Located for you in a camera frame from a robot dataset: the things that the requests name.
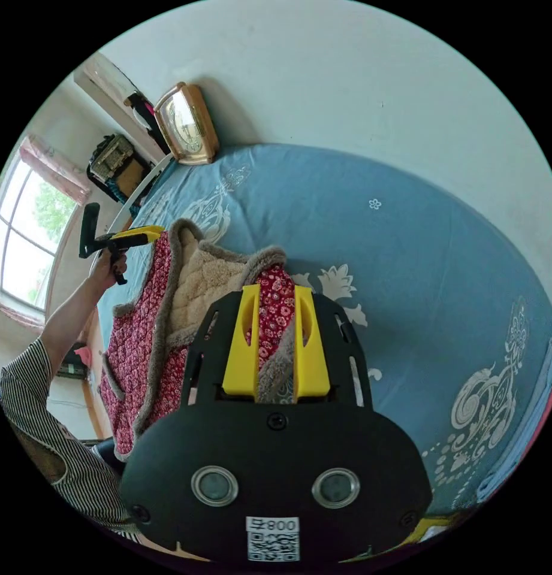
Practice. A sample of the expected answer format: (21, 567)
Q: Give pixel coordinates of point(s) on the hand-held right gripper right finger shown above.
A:
(312, 364)

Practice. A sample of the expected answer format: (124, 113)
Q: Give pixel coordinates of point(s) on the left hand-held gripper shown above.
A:
(110, 243)

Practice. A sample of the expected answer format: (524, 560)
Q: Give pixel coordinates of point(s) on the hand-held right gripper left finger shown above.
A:
(242, 359)

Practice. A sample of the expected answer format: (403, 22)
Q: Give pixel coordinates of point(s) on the red floral fleece-lined vest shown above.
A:
(143, 328)

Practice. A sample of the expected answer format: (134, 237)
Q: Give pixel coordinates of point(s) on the person's left forearm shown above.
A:
(71, 319)

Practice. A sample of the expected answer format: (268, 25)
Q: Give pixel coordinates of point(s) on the person's left hand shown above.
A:
(105, 271)

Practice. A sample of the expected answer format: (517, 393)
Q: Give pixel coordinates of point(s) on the dark shelf with basket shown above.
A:
(116, 164)

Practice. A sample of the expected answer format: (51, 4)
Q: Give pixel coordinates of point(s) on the pink curtain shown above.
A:
(55, 168)

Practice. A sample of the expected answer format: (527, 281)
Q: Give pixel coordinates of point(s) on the window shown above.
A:
(19, 233)

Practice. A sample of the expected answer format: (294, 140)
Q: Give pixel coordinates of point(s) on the wooden clock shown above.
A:
(186, 123)

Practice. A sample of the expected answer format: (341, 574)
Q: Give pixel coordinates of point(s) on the bed with blue printed sheet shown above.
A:
(415, 251)

